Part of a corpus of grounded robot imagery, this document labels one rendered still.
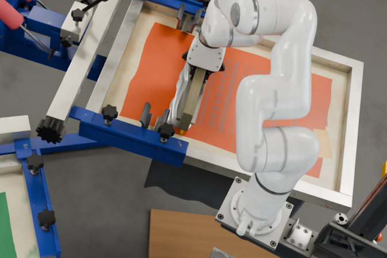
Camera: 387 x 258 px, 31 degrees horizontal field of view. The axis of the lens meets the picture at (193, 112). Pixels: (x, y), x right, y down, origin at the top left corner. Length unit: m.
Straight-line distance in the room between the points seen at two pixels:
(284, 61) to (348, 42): 2.53
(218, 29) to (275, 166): 0.51
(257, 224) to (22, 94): 1.83
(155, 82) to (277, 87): 0.75
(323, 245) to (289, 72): 0.42
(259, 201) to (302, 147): 0.20
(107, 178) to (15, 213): 1.25
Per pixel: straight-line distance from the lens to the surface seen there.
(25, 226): 1.80
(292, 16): 1.51
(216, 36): 1.82
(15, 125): 1.86
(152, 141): 1.91
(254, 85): 1.42
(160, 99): 2.07
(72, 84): 1.95
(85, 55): 2.03
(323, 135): 2.16
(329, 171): 2.09
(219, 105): 2.11
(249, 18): 1.47
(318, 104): 2.23
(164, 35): 2.25
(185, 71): 2.16
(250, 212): 1.64
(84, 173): 3.02
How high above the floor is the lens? 2.54
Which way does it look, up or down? 50 degrees down
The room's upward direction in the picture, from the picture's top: 20 degrees clockwise
